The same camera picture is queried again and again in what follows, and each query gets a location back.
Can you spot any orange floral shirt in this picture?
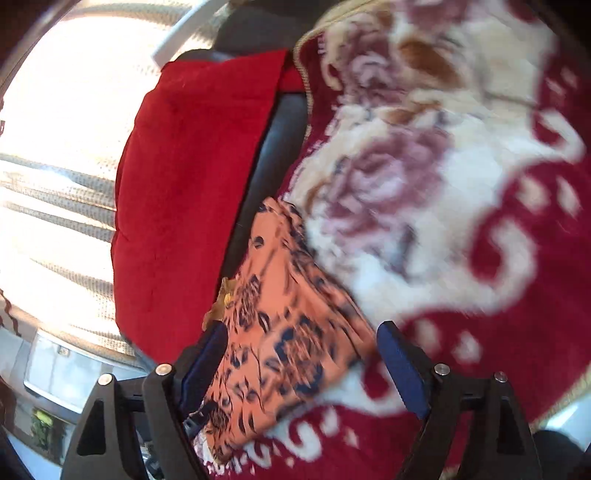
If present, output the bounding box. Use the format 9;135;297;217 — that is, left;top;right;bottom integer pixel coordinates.
196;196;379;467

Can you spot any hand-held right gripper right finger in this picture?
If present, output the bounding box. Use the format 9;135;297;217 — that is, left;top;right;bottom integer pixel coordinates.
376;320;541;480

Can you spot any dotted white curtain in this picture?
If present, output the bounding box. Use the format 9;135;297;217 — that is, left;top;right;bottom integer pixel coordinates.
0;0;185;365

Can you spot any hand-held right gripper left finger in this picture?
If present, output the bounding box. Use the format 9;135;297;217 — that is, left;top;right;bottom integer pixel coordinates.
62;320;229;480

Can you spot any red and white floral blanket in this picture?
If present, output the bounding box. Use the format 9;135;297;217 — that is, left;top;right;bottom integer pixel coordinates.
194;0;591;480

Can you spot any white chair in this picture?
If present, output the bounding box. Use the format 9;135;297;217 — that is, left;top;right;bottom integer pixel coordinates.
152;0;232;61

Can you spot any black sofa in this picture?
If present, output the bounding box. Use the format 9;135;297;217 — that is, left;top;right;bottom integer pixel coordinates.
175;46;310;370

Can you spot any red quilt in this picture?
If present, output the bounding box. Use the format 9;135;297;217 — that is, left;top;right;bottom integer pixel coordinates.
111;48;305;365

